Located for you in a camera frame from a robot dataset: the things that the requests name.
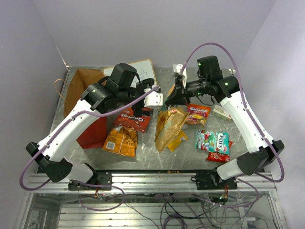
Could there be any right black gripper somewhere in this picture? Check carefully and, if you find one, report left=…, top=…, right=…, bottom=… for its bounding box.
left=164, top=78, right=209, bottom=106

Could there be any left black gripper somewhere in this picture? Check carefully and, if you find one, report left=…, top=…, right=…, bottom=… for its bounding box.
left=118, top=78, right=154, bottom=116

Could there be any red Doritos chip bag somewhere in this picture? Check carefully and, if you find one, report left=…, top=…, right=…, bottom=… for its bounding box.
left=113, top=107, right=153, bottom=133

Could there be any gold teal snack bag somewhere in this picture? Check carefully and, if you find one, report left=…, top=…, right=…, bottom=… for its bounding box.
left=154, top=84, right=189, bottom=153

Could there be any orange Fox's fruits candy bag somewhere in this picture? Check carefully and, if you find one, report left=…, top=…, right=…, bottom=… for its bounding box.
left=185, top=104, right=211, bottom=126

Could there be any orange chip bag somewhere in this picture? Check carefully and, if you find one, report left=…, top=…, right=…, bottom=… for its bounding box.
left=102, top=126, right=138, bottom=157

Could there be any red brown paper bag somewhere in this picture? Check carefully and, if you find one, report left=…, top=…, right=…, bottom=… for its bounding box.
left=51, top=68, right=107, bottom=152

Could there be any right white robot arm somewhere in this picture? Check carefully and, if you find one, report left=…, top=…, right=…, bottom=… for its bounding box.
left=165, top=56, right=285, bottom=189

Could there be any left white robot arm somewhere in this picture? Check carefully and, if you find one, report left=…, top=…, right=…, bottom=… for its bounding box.
left=26, top=63, right=163, bottom=189

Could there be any teal Fox's mint candy bag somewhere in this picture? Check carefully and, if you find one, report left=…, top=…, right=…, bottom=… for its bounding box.
left=195, top=129, right=229, bottom=155

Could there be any yellow snack bar packet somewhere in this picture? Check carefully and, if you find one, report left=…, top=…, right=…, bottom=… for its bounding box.
left=167, top=130, right=188, bottom=152

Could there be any small whiteboard with stand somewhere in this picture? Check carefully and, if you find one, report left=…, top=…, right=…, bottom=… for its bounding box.
left=102, top=59, right=157, bottom=88

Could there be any white green small box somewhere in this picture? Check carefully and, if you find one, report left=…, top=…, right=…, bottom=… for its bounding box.
left=212, top=105, right=232, bottom=122

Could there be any red candy packet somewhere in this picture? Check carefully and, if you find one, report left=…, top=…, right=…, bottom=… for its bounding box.
left=206, top=151, right=230, bottom=163

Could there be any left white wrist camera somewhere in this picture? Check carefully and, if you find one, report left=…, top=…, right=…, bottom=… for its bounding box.
left=144, top=86, right=163, bottom=107

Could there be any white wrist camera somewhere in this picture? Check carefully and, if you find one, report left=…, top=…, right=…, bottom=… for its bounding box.
left=144, top=86, right=163, bottom=107
left=173, top=64, right=187, bottom=81

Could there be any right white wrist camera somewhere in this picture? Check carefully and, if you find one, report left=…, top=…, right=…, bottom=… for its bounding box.
left=173, top=64, right=187, bottom=81

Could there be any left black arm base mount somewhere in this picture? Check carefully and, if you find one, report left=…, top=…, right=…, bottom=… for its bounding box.
left=68, top=172, right=112, bottom=191

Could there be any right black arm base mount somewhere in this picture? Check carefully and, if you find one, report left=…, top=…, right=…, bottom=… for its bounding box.
left=190, top=169, right=237, bottom=190

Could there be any purple cable under frame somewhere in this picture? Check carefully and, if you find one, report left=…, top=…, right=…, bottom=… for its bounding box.
left=78, top=185, right=129, bottom=212

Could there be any aluminium rail frame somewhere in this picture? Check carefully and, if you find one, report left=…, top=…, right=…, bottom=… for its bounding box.
left=23, top=152, right=286, bottom=229

